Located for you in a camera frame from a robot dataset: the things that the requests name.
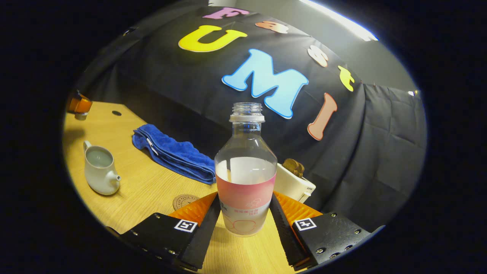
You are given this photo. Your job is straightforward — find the clear water bottle pink label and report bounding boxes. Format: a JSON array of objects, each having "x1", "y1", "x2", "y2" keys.
[{"x1": 214, "y1": 102, "x2": 278, "y2": 237}]

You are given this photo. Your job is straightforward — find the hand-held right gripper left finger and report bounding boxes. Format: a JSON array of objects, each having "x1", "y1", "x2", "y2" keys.
[{"x1": 119, "y1": 191, "x2": 222, "y2": 271}]

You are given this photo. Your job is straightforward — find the white toaster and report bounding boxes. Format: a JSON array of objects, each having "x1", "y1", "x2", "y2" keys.
[{"x1": 273, "y1": 163, "x2": 317, "y2": 204}]

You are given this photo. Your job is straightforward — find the blue folded towel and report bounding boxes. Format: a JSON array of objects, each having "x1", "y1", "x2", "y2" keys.
[{"x1": 132, "y1": 124, "x2": 216, "y2": 185}]

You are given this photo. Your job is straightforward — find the black backdrop cloth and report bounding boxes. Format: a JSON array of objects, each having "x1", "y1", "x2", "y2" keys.
[{"x1": 74, "y1": 6, "x2": 427, "y2": 233}]

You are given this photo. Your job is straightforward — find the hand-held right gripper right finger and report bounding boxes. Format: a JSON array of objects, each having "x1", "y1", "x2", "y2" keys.
[{"x1": 269, "y1": 190, "x2": 372, "y2": 271}]

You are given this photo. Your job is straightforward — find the round brown coaster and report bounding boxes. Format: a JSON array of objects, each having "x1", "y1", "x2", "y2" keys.
[{"x1": 173, "y1": 194, "x2": 200, "y2": 211}]

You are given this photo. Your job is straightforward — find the white ceramic teacup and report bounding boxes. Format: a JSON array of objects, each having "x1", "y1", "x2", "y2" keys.
[{"x1": 83, "y1": 140, "x2": 122, "y2": 196}]

